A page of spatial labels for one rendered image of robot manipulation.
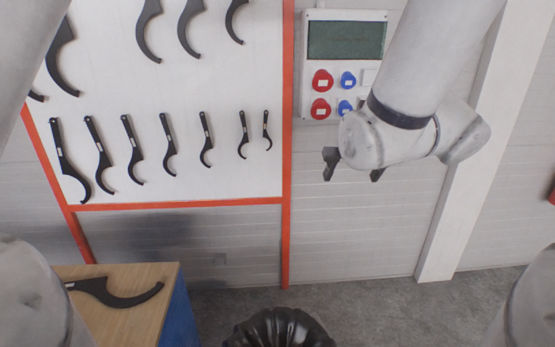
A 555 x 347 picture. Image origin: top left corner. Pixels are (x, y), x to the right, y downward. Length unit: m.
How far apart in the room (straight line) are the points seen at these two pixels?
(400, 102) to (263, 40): 1.22
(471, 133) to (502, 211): 2.23
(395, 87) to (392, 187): 1.71
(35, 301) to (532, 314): 0.33
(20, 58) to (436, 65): 0.46
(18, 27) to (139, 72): 1.24
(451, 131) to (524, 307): 0.28
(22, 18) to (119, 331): 1.03
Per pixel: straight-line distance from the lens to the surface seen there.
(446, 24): 0.33
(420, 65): 0.35
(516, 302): 0.28
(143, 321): 1.23
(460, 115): 0.50
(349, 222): 2.10
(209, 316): 2.34
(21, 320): 0.25
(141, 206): 1.99
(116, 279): 1.42
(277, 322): 1.52
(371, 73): 1.50
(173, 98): 1.63
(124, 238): 2.27
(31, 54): 0.45
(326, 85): 1.44
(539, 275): 0.27
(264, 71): 1.55
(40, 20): 0.47
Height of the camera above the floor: 1.89
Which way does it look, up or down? 29 degrees down
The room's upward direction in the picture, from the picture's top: straight up
